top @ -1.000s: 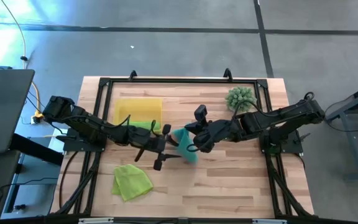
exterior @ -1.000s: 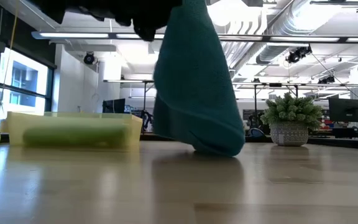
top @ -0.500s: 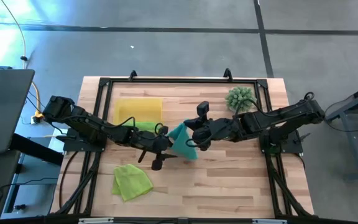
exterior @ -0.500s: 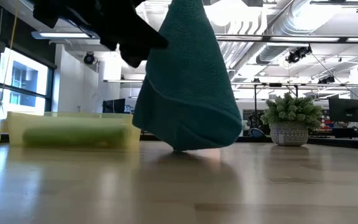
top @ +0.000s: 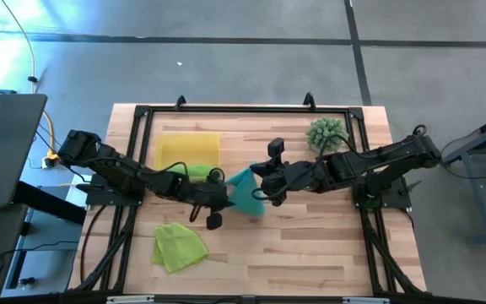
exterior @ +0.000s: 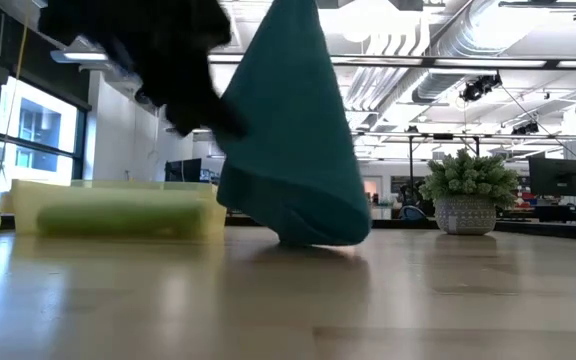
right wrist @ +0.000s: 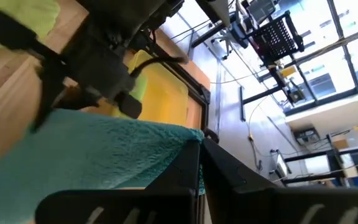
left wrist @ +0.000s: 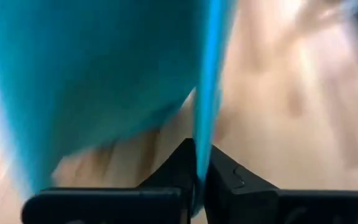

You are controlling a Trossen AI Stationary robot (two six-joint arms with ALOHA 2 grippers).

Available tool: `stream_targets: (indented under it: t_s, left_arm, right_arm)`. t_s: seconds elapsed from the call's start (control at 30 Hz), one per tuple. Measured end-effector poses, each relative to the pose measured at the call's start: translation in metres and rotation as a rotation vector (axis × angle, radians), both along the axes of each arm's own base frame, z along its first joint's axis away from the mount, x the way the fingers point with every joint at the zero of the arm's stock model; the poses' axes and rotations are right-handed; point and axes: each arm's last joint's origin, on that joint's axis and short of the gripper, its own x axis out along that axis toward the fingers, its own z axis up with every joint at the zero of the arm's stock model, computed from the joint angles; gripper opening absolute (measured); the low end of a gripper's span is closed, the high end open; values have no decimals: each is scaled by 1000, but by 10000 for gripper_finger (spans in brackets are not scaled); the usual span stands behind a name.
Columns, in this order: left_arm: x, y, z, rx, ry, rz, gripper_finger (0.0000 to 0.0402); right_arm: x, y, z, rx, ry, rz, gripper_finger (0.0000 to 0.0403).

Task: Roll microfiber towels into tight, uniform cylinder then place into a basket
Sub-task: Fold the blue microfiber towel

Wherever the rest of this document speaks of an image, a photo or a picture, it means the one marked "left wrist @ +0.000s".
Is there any teal microfiber towel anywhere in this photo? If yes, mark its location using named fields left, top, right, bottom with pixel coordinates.
left=0, top=0, right=239, bottom=215

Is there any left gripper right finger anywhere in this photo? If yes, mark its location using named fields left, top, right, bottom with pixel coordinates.
left=203, top=144, right=280, bottom=224

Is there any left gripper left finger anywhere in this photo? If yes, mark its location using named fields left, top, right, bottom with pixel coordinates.
left=137, top=138, right=198, bottom=224

